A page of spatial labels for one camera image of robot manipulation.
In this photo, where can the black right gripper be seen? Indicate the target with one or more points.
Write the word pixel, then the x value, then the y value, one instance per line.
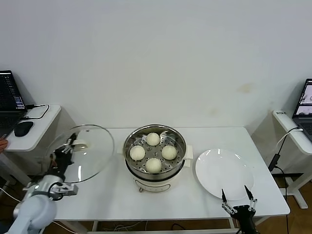
pixel 245 217

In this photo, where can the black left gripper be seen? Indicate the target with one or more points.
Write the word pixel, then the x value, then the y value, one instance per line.
pixel 61 161

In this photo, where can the round glass pot lid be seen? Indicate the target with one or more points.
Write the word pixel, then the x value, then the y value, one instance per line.
pixel 97 156

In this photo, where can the white steamed baozi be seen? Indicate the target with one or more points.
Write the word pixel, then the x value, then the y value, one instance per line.
pixel 137 153
pixel 153 165
pixel 152 139
pixel 169 152

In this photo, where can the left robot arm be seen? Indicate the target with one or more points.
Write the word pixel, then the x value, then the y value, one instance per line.
pixel 36 214

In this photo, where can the stainless steel steamer pot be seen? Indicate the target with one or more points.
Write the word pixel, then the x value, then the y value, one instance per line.
pixel 156 153

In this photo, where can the person's bare hand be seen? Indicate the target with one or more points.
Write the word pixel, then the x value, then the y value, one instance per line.
pixel 3 145

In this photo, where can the round white plate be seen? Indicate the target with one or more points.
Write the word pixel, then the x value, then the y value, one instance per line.
pixel 224 170

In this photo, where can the black computer mouse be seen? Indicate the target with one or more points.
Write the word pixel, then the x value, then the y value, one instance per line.
pixel 23 128

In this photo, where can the black laptop with code screen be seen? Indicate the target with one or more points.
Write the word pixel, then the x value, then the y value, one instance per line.
pixel 9 97

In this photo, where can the cream electric cooker base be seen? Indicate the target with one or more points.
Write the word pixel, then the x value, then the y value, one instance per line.
pixel 156 184

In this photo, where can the small printed label sticker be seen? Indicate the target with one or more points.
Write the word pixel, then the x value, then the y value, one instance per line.
pixel 281 112

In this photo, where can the grey laptop with picture screen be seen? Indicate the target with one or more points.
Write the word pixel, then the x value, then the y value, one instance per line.
pixel 304 97

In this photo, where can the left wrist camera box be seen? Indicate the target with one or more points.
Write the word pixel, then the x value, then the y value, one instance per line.
pixel 69 190

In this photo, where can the white table frame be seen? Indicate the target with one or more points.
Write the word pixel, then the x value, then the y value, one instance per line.
pixel 195 231

